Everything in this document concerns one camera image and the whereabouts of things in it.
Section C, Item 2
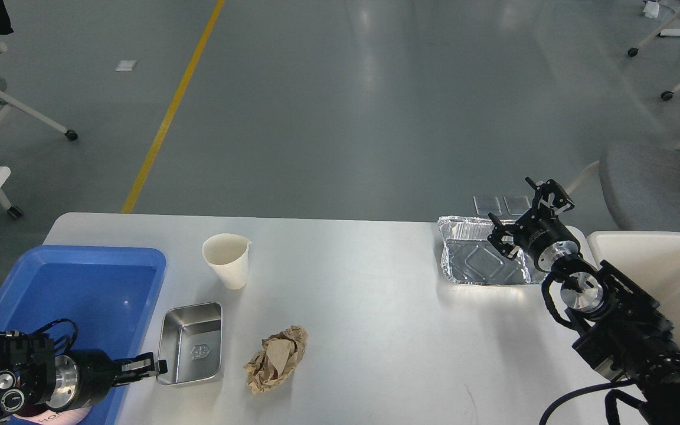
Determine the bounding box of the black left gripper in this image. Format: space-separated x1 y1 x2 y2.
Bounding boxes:
45 349 168 411

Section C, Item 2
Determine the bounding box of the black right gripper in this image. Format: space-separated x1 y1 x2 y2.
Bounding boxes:
488 177 583 273

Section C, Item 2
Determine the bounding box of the steel rectangular container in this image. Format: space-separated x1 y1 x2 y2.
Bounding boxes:
156 302 224 387

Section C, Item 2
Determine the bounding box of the pink mug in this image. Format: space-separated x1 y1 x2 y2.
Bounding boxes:
13 404 92 424

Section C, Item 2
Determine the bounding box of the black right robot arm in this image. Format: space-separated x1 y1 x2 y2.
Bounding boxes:
488 178 680 424

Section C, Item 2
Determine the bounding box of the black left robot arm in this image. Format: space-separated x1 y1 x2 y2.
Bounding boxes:
0 318 168 420

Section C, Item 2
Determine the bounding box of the floor outlet plate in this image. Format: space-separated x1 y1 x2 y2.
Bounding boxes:
473 195 503 216
503 195 531 216

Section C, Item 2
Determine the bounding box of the aluminium foil tray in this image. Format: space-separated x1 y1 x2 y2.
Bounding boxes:
437 216 546 286

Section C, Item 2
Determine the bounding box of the blue plastic tray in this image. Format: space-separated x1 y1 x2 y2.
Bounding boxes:
0 246 166 425

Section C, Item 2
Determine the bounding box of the grey office chair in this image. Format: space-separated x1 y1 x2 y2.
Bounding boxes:
564 140 680 235

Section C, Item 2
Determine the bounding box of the crumpled brown paper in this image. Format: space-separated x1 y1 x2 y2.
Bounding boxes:
243 325 309 394

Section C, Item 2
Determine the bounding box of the white paper cup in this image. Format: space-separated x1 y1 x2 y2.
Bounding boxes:
201 233 253 290

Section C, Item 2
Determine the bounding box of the white plastic bin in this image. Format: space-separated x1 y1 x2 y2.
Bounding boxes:
587 231 680 346

